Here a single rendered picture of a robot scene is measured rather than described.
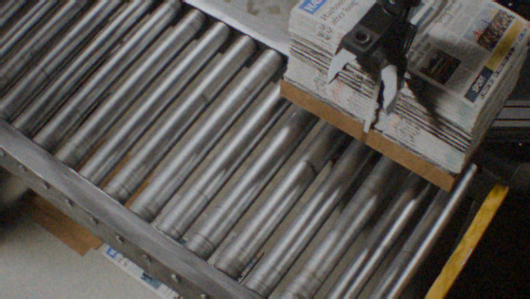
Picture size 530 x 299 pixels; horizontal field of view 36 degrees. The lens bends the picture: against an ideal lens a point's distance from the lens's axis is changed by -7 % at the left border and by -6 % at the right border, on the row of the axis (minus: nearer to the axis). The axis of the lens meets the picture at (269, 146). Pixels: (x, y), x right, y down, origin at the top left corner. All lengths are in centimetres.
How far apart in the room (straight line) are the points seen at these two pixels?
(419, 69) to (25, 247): 143
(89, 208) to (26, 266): 91
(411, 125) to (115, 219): 55
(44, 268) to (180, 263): 99
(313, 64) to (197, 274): 42
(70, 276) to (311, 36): 120
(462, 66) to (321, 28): 25
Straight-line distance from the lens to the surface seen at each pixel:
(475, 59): 148
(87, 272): 242
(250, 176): 158
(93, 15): 185
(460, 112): 142
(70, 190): 161
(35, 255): 247
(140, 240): 154
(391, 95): 139
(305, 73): 157
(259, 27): 178
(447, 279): 150
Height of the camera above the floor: 218
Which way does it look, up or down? 58 degrees down
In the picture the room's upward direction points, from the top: straight up
